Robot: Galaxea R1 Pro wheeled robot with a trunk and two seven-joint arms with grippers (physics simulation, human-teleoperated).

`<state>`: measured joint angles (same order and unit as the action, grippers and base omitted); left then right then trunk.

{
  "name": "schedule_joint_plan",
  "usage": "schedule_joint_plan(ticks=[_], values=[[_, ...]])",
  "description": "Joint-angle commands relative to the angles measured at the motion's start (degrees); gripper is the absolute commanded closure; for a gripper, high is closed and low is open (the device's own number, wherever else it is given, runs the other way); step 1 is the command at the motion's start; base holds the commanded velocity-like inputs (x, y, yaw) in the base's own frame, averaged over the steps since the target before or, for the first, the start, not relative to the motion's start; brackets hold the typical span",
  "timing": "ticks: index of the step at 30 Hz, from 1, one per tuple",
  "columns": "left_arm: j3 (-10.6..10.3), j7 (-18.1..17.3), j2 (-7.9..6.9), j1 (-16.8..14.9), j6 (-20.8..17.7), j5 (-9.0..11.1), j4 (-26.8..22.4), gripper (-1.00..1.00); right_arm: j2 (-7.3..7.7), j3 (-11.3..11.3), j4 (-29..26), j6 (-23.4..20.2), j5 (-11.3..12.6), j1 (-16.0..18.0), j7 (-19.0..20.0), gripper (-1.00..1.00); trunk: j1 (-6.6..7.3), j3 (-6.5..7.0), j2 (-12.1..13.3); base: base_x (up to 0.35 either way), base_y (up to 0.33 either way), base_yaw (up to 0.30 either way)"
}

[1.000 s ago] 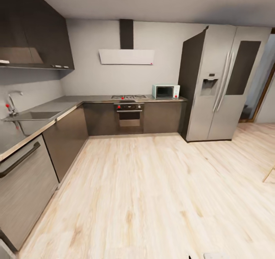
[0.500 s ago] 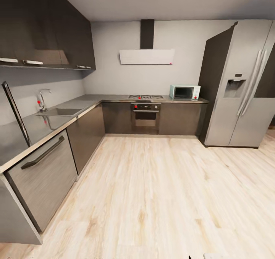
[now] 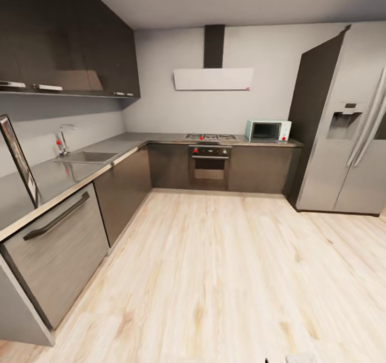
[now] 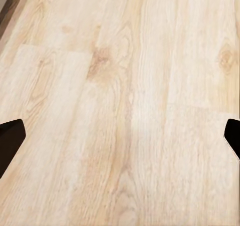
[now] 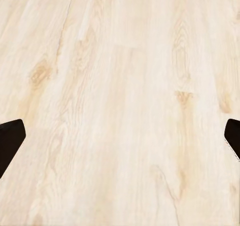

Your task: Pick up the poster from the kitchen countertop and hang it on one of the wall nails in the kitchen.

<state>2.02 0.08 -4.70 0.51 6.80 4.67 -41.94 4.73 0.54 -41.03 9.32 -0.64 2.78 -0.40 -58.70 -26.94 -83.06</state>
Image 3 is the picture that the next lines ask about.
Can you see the cabinet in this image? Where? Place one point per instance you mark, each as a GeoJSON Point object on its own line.
{"type": "Point", "coordinates": [40, 49]}
{"type": "Point", "coordinates": [109, 50]}

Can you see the oven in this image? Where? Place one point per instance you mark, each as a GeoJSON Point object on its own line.
{"type": "Point", "coordinates": [209, 164]}

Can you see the poster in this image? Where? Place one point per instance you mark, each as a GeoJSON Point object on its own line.
{"type": "Point", "coordinates": [13, 145]}

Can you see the fridge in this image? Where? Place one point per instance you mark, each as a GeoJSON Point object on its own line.
{"type": "Point", "coordinates": [338, 113]}

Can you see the burner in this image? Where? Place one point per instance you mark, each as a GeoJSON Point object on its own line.
{"type": "Point", "coordinates": [211, 137]}

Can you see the drop in sink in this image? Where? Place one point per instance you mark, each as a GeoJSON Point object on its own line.
{"type": "Point", "coordinates": [97, 154]}

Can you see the range hood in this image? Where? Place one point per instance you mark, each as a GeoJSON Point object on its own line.
{"type": "Point", "coordinates": [213, 76]}

